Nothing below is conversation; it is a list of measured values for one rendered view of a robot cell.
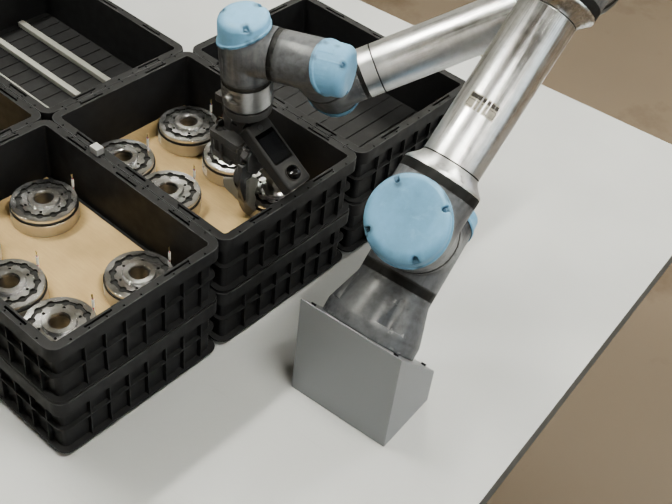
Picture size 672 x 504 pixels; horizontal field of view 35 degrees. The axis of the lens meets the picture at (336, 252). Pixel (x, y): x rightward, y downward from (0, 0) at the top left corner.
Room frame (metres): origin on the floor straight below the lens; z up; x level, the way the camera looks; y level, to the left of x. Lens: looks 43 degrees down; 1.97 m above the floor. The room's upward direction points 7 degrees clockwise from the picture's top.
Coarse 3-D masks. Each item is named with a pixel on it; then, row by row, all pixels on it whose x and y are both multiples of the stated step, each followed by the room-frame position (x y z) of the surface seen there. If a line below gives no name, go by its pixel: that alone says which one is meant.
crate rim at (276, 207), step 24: (144, 72) 1.50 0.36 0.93; (216, 72) 1.52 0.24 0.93; (96, 96) 1.41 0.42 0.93; (288, 120) 1.42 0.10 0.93; (336, 144) 1.37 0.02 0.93; (120, 168) 1.24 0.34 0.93; (336, 168) 1.31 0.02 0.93; (312, 192) 1.26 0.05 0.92; (192, 216) 1.15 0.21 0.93; (264, 216) 1.18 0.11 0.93; (240, 240) 1.13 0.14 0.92
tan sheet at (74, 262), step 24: (0, 216) 1.21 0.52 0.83; (96, 216) 1.24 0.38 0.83; (0, 240) 1.16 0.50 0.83; (24, 240) 1.16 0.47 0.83; (48, 240) 1.17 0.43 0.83; (72, 240) 1.18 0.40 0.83; (96, 240) 1.18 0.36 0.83; (120, 240) 1.19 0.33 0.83; (48, 264) 1.12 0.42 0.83; (72, 264) 1.13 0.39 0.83; (96, 264) 1.13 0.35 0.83; (48, 288) 1.07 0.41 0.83; (72, 288) 1.08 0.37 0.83; (96, 288) 1.08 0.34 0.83; (96, 312) 1.04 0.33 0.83
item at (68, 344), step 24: (48, 120) 1.33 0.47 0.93; (0, 144) 1.26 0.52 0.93; (72, 144) 1.28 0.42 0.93; (144, 192) 1.19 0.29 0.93; (168, 216) 1.15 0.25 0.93; (216, 240) 1.11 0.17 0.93; (192, 264) 1.06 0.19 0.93; (144, 288) 1.00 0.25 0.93; (168, 288) 1.02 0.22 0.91; (0, 312) 0.93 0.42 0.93; (120, 312) 0.95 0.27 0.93; (24, 336) 0.90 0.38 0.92; (72, 336) 0.90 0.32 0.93; (96, 336) 0.92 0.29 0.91; (48, 360) 0.87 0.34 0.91
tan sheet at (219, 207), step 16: (144, 128) 1.47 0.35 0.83; (160, 160) 1.39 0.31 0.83; (176, 160) 1.40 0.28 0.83; (192, 160) 1.40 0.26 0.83; (192, 176) 1.36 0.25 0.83; (208, 192) 1.33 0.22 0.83; (224, 192) 1.33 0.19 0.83; (208, 208) 1.29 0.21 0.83; (224, 208) 1.29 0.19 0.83; (240, 208) 1.30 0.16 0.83; (224, 224) 1.26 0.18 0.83
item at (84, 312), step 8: (40, 304) 1.01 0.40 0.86; (48, 304) 1.01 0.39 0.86; (56, 304) 1.01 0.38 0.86; (64, 304) 1.02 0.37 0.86; (72, 304) 1.02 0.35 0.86; (80, 304) 1.02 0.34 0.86; (32, 312) 0.99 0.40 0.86; (40, 312) 1.00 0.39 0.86; (80, 312) 1.00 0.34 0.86; (88, 312) 1.01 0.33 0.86; (32, 320) 0.98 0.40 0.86; (40, 320) 0.98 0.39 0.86; (80, 320) 0.99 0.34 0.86; (88, 320) 0.99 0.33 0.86; (40, 328) 0.96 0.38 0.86; (48, 336) 0.95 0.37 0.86; (56, 336) 0.95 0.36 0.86
